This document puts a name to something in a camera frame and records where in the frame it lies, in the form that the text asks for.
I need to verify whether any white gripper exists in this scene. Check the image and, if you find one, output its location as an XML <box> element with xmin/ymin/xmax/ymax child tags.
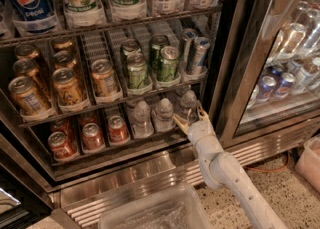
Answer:
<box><xmin>173</xmin><ymin>102</ymin><xmax>215</xmax><ymax>145</ymax></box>

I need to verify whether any clear water bottle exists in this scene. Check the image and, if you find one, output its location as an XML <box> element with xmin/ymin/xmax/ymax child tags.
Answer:
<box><xmin>152</xmin><ymin>98</ymin><xmax>175</xmax><ymax>132</ymax></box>
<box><xmin>132</xmin><ymin>100</ymin><xmax>154</xmax><ymax>139</ymax></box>
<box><xmin>176</xmin><ymin>90</ymin><xmax>198</xmax><ymax>124</ymax></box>

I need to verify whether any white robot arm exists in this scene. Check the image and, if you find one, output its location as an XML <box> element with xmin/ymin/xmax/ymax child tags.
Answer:
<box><xmin>173</xmin><ymin>103</ymin><xmax>288</xmax><ymax>229</ymax></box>

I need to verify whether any glass fridge door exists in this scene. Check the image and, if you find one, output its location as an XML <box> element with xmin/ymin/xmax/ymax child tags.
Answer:
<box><xmin>215</xmin><ymin>0</ymin><xmax>320</xmax><ymax>148</ymax></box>

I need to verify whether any green can front right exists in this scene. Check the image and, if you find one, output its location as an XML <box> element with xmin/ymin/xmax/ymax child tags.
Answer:
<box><xmin>157</xmin><ymin>46</ymin><xmax>179</xmax><ymax>82</ymax></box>

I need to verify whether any green can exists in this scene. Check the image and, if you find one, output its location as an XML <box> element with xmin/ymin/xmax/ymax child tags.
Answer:
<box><xmin>157</xmin><ymin>46</ymin><xmax>179</xmax><ymax>82</ymax></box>
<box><xmin>120</xmin><ymin>38</ymin><xmax>142</xmax><ymax>73</ymax></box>
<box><xmin>127</xmin><ymin>53</ymin><xmax>148</xmax><ymax>89</ymax></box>
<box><xmin>149</xmin><ymin>34</ymin><xmax>170</xmax><ymax>71</ymax></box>

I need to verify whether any silver slim can right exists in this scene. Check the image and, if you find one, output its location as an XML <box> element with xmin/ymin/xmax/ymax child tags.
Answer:
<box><xmin>187</xmin><ymin>37</ymin><xmax>211</xmax><ymax>75</ymax></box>

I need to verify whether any silver slim can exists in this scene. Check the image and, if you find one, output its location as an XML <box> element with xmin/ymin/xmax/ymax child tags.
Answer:
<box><xmin>179</xmin><ymin>28</ymin><xmax>198</xmax><ymax>68</ymax></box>
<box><xmin>187</xmin><ymin>37</ymin><xmax>211</xmax><ymax>75</ymax></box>

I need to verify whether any green can front left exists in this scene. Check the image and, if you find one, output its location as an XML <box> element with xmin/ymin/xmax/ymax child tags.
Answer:
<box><xmin>127</xmin><ymin>53</ymin><xmax>148</xmax><ymax>89</ymax></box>

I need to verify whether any red can front right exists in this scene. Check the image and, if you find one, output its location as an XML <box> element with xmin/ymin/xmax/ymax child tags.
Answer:
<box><xmin>107</xmin><ymin>115</ymin><xmax>129</xmax><ymax>144</ymax></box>

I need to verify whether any red can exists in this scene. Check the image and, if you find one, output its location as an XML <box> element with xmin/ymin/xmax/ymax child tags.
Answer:
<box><xmin>48</xmin><ymin>131</ymin><xmax>76</xmax><ymax>160</ymax></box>
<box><xmin>107</xmin><ymin>115</ymin><xmax>129</xmax><ymax>144</ymax></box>
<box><xmin>50</xmin><ymin>118</ymin><xmax>74</xmax><ymax>140</ymax></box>
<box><xmin>77</xmin><ymin>111</ymin><xmax>99</xmax><ymax>128</ymax></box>
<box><xmin>82</xmin><ymin>123</ymin><xmax>104</xmax><ymax>150</ymax></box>

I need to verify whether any blue pepsi can left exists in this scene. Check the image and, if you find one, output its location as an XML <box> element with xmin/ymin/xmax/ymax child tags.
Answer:
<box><xmin>257</xmin><ymin>75</ymin><xmax>276</xmax><ymax>102</ymax></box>

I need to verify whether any blue pepsi can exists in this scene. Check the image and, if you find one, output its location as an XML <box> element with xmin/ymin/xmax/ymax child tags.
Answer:
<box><xmin>257</xmin><ymin>75</ymin><xmax>276</xmax><ymax>102</ymax></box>
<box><xmin>273</xmin><ymin>72</ymin><xmax>295</xmax><ymax>99</ymax></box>

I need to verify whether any silver slim can left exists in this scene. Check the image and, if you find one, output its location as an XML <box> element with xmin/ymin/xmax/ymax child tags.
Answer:
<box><xmin>179</xmin><ymin>28</ymin><xmax>198</xmax><ymax>68</ymax></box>

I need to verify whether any green can back right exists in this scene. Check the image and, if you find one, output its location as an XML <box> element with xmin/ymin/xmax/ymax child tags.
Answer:
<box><xmin>149</xmin><ymin>34</ymin><xmax>170</xmax><ymax>71</ymax></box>

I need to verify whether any clear plastic bin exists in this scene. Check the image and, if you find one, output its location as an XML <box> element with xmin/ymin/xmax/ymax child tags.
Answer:
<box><xmin>98</xmin><ymin>183</ymin><xmax>213</xmax><ymax>229</ymax></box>

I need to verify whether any gold can third row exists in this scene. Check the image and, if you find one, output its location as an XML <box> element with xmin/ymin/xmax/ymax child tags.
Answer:
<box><xmin>91</xmin><ymin>59</ymin><xmax>119</xmax><ymax>97</ymax></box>

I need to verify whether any green can back left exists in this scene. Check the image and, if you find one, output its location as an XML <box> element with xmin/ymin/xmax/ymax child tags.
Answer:
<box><xmin>120</xmin><ymin>38</ymin><xmax>142</xmax><ymax>73</ymax></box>

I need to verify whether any blue pepsi can right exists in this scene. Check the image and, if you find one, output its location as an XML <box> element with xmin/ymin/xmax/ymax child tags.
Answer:
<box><xmin>273</xmin><ymin>72</ymin><xmax>295</xmax><ymax>99</ymax></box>

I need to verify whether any red can back middle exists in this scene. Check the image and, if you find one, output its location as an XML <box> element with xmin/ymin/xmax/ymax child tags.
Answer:
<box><xmin>77</xmin><ymin>111</ymin><xmax>99</xmax><ymax>128</ymax></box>

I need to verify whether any red can front middle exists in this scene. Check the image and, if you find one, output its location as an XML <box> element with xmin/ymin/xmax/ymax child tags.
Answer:
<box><xmin>82</xmin><ymin>123</ymin><xmax>104</xmax><ymax>150</ymax></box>

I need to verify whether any red can back left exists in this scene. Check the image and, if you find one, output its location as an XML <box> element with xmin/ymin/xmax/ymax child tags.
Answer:
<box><xmin>50</xmin><ymin>118</ymin><xmax>74</xmax><ymax>140</ymax></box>

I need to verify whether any gold can front second row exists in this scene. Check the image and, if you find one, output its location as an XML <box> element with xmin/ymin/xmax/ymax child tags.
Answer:
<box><xmin>52</xmin><ymin>68</ymin><xmax>85</xmax><ymax>105</ymax></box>

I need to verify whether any gold can second row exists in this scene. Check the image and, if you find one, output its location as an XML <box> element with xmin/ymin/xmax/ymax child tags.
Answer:
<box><xmin>52</xmin><ymin>68</ymin><xmax>85</xmax><ymax>105</ymax></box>
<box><xmin>53</xmin><ymin>50</ymin><xmax>78</xmax><ymax>72</ymax></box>
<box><xmin>51</xmin><ymin>37</ymin><xmax>75</xmax><ymax>53</ymax></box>

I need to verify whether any red can front left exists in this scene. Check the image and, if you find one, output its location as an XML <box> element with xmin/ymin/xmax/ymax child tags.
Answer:
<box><xmin>48</xmin><ymin>131</ymin><xmax>76</xmax><ymax>160</ymax></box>

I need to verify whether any gold can middle second row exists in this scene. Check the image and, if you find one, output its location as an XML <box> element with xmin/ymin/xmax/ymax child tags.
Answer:
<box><xmin>53</xmin><ymin>50</ymin><xmax>78</xmax><ymax>72</ymax></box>

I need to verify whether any gold can back second row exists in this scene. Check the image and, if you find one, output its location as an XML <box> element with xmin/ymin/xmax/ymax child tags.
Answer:
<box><xmin>51</xmin><ymin>37</ymin><xmax>75</xmax><ymax>53</ymax></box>

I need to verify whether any gold can front left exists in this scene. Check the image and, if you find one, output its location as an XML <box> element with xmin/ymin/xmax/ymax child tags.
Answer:
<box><xmin>8</xmin><ymin>76</ymin><xmax>51</xmax><ymax>116</ymax></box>

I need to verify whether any gold can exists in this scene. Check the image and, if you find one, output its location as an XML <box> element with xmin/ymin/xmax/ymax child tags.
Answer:
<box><xmin>8</xmin><ymin>76</ymin><xmax>51</xmax><ymax>116</ymax></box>
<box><xmin>13</xmin><ymin>58</ymin><xmax>50</xmax><ymax>98</ymax></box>
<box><xmin>14</xmin><ymin>44</ymin><xmax>45</xmax><ymax>66</ymax></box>

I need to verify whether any gold can middle left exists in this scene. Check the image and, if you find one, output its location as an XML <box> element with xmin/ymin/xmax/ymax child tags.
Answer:
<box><xmin>13</xmin><ymin>58</ymin><xmax>50</xmax><ymax>98</ymax></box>

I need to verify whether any gold can back left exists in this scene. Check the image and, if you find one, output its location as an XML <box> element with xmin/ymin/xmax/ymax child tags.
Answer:
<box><xmin>14</xmin><ymin>44</ymin><xmax>45</xmax><ymax>66</ymax></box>

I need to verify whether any orange cable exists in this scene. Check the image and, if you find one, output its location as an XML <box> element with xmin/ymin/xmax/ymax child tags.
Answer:
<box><xmin>244</xmin><ymin>151</ymin><xmax>291</xmax><ymax>174</ymax></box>

